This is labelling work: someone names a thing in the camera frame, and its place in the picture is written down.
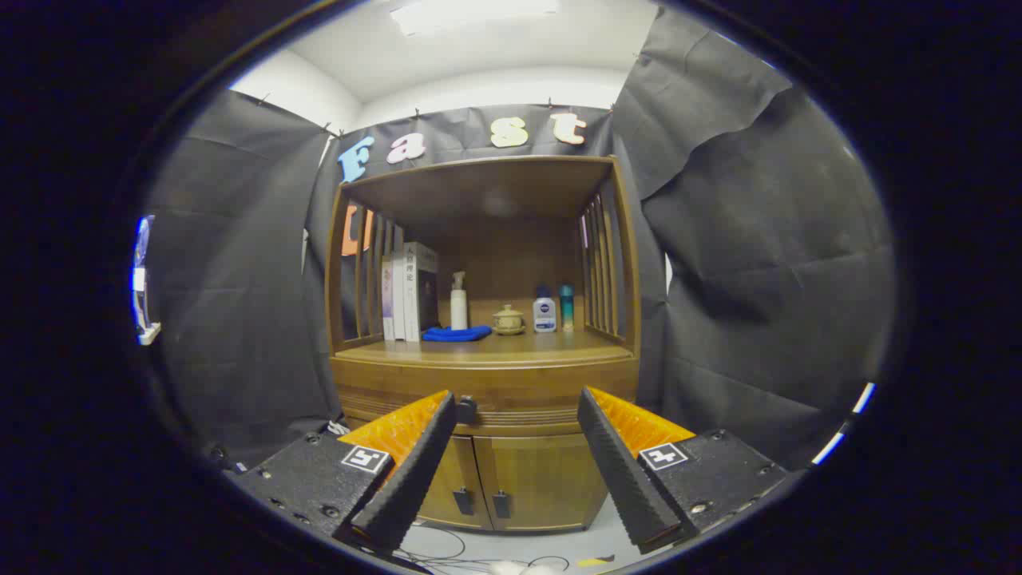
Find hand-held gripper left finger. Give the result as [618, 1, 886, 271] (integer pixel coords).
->
[226, 390, 458, 556]

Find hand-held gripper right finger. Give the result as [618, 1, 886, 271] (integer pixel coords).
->
[576, 387, 789, 555]

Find wooden drawer with black knob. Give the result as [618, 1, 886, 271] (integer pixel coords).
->
[331, 357, 640, 438]

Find wooden cabinet door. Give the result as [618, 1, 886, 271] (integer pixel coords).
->
[415, 435, 493, 530]
[473, 435, 609, 533]

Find wooden countertop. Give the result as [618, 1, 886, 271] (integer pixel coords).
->
[335, 329, 632, 364]

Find wooden cabinet with slatted hutch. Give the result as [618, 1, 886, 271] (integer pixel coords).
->
[323, 155, 642, 533]

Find blue folded cloth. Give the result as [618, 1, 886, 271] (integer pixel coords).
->
[422, 324, 493, 343]

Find white book with dark cover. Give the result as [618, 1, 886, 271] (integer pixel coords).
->
[403, 242, 439, 343]

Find thin black floor cables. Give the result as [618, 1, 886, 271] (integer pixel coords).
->
[399, 519, 572, 574]

